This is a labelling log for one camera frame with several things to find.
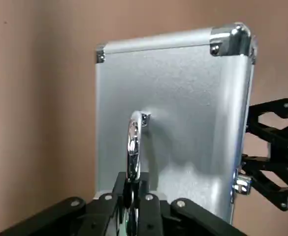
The silver aluminium medicine case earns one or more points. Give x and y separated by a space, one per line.
183 98

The chrome case latch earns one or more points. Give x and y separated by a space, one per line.
242 184

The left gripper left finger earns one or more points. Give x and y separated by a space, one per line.
97 216

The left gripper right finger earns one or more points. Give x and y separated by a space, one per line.
170 218

